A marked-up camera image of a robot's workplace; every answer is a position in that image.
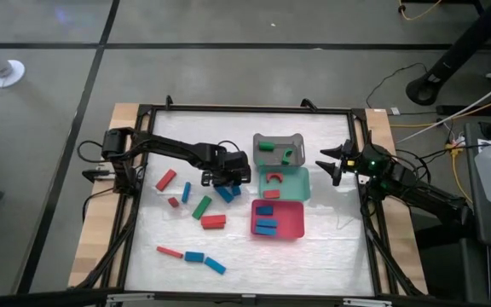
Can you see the black floor stand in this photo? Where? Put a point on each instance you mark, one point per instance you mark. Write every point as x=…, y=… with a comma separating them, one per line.
x=424, y=91

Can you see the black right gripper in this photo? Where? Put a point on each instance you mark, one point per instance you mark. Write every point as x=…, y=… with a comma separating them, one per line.
x=348, y=170

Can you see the long blue block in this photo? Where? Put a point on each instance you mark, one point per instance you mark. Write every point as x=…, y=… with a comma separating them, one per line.
x=224, y=194

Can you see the small blue block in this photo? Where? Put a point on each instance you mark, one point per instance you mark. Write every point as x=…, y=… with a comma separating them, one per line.
x=266, y=230

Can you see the thin blue block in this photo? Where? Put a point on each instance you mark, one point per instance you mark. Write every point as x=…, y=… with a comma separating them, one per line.
x=267, y=222

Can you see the wide blue block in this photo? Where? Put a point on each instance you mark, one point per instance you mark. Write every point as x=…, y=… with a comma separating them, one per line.
x=236, y=190

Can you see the grey plastic bin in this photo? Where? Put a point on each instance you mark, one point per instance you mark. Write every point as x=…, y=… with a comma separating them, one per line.
x=276, y=154

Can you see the teal plastic tray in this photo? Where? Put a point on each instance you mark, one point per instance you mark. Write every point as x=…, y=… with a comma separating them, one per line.
x=292, y=187

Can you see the small red block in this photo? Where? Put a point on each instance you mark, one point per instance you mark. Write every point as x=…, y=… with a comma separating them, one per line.
x=271, y=194

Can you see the large red block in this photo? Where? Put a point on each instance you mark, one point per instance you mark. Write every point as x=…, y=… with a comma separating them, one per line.
x=165, y=179

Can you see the white table mat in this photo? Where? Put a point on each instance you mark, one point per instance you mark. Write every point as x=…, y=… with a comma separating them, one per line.
x=250, y=264

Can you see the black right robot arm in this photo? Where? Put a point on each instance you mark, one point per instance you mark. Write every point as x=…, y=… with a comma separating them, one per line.
x=420, y=196

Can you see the short blue block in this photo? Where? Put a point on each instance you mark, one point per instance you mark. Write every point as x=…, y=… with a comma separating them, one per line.
x=264, y=210

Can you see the red arch block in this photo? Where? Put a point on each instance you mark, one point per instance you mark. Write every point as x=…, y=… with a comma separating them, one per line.
x=273, y=177

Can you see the black aluminium table frame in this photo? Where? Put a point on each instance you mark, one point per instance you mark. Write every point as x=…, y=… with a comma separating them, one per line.
x=250, y=108

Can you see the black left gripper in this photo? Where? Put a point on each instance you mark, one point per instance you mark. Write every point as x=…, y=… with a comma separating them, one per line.
x=235, y=168

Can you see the thin long red block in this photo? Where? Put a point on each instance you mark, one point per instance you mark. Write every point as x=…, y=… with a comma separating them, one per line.
x=169, y=252

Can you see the long green block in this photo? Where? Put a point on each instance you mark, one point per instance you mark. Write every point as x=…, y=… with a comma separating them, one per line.
x=201, y=207

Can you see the silver metal bracket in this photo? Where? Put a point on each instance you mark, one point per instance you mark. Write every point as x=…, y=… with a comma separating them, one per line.
x=130, y=297
x=249, y=299
x=367, y=302

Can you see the black frame clamp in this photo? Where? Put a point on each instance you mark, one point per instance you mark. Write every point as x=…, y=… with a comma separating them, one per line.
x=308, y=103
x=169, y=101

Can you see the red rod block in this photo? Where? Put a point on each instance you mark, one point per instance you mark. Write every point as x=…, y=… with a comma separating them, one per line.
x=213, y=226

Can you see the red plastic tray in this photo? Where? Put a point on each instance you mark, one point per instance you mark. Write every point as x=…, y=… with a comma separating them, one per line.
x=290, y=219

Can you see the small white tag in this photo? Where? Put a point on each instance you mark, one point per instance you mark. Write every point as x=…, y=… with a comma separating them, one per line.
x=394, y=111

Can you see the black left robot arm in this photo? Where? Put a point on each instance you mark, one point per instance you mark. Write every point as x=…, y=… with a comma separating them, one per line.
x=173, y=149

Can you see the power strip with plugs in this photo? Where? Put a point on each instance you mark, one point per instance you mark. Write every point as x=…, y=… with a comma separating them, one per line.
x=456, y=140

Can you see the green cylinder block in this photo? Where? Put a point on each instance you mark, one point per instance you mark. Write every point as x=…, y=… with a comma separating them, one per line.
x=267, y=146

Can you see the blue rectangular block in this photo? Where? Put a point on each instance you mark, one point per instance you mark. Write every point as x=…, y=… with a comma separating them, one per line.
x=194, y=256
x=215, y=265

